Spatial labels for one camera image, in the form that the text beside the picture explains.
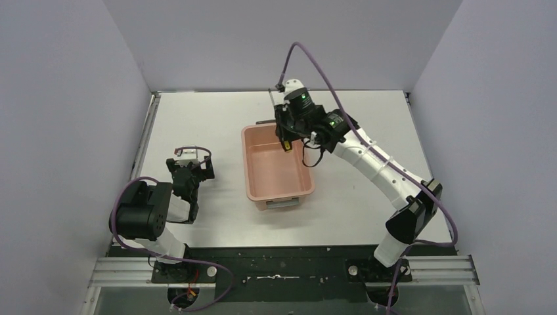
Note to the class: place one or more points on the aluminium front rail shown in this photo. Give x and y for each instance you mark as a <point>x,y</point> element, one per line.
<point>424,270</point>

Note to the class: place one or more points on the left aluminium side rail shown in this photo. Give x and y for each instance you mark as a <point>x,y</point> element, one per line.
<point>145,136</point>

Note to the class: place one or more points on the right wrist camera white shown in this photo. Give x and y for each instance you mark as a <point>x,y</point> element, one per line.
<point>290,87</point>

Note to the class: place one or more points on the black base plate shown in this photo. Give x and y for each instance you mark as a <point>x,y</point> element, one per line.
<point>288,290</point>

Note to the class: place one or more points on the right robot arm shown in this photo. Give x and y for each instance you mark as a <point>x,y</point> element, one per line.
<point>413,198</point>

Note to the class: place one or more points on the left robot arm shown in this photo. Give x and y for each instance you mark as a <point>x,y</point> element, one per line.
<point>144,210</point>

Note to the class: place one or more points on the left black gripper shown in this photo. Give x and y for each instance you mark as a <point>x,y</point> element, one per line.
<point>190,169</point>

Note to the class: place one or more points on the pink plastic bin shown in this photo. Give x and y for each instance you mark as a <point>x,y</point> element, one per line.
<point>274,178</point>

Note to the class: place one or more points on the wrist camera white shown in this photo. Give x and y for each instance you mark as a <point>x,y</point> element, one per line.
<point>290,87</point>
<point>188,155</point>

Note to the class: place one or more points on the yellow black handled screwdriver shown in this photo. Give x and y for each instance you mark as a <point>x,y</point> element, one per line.
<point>280,130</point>

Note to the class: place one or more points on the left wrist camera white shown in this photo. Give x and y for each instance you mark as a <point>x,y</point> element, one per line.
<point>188,155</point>

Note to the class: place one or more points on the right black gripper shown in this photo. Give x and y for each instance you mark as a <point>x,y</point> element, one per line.
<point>283,128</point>

